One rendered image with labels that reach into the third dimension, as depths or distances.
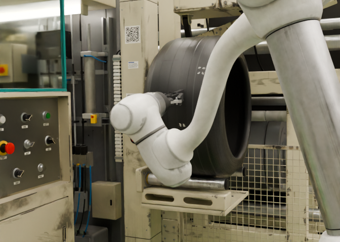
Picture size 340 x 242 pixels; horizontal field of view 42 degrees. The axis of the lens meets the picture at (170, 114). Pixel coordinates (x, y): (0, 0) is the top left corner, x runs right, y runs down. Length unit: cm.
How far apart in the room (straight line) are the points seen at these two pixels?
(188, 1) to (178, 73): 58
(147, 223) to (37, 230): 49
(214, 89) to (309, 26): 37
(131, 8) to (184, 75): 48
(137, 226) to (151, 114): 87
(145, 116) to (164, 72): 47
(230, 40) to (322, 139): 38
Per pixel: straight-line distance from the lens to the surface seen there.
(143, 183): 183
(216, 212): 174
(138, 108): 120
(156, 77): 167
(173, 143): 120
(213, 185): 174
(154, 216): 202
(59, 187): 183
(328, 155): 80
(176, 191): 179
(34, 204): 173
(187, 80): 161
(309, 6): 83
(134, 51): 193
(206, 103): 113
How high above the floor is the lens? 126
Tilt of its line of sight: 3 degrees down
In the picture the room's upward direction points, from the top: 1 degrees counter-clockwise
